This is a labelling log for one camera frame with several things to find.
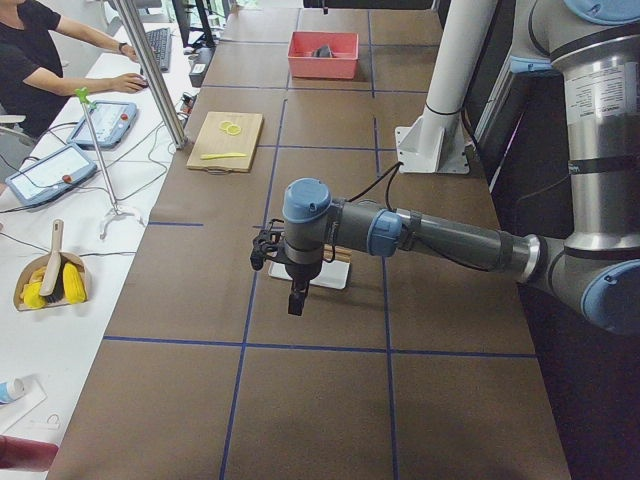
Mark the left wooden dowel rod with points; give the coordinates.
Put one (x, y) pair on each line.
(337, 251)

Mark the front lemon slice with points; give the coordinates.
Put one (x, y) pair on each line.
(233, 129)

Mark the teach pendant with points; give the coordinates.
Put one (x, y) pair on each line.
(111, 121)
(52, 176)

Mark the bamboo cutting board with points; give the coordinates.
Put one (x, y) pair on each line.
(213, 140)

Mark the aluminium frame post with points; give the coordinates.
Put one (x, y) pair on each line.
(128, 13)

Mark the black keyboard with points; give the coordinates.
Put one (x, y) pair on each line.
(160, 42)

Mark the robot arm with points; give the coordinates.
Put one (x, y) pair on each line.
(594, 45)

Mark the pink plastic bin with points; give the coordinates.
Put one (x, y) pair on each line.
(345, 47)

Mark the yellow plastic knife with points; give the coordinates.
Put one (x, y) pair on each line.
(215, 156)

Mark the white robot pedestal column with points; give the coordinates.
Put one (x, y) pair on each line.
(434, 143)

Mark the right wooden dowel rod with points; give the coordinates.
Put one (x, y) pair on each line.
(340, 259)

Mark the person in black shirt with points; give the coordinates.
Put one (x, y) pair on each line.
(32, 81)

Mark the wooden dowel rod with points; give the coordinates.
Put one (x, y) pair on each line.
(337, 251)
(340, 259)

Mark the near teach pendant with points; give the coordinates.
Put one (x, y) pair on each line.
(52, 176)

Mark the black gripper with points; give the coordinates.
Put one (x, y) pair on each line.
(301, 272)

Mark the far teach pendant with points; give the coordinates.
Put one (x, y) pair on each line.
(111, 121)

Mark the lemon slice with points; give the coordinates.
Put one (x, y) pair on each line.
(223, 124)
(233, 129)

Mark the rear lemon slice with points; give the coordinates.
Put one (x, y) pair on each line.
(223, 124)

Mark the white tube bottle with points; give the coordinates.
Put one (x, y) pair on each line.
(11, 390)

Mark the dark grey cloth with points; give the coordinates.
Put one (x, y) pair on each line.
(323, 51)

